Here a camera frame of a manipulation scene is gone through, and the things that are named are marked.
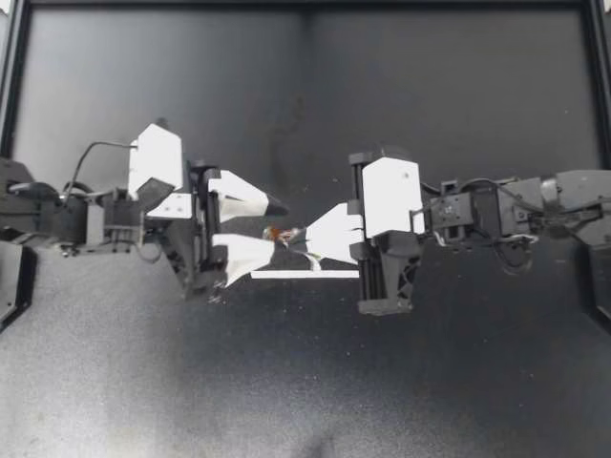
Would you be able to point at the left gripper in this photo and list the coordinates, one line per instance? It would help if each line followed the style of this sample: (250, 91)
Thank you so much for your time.
(200, 238)

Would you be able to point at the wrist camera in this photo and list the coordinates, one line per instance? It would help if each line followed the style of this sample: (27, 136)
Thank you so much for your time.
(389, 195)
(155, 160)

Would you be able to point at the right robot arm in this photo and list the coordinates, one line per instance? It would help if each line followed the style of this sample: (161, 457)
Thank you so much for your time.
(501, 210)

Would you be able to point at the candy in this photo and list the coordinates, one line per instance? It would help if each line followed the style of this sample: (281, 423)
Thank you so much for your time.
(276, 235)

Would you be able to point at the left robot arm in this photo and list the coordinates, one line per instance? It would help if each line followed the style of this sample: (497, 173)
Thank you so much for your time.
(52, 214)

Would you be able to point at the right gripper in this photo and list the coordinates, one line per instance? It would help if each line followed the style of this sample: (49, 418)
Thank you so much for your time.
(386, 272)

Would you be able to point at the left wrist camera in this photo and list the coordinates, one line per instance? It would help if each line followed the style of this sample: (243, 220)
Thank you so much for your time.
(155, 160)

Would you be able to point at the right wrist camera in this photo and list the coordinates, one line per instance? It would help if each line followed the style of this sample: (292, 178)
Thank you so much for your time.
(389, 195)

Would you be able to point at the black frame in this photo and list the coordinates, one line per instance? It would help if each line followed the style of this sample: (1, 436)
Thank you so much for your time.
(305, 2)

